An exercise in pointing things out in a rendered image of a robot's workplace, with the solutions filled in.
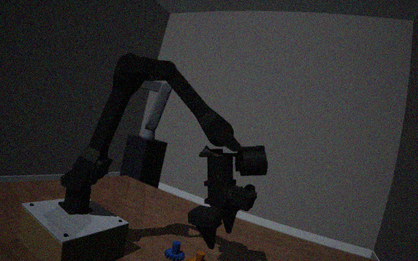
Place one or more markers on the orange gear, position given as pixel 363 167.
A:
pixel 199 257

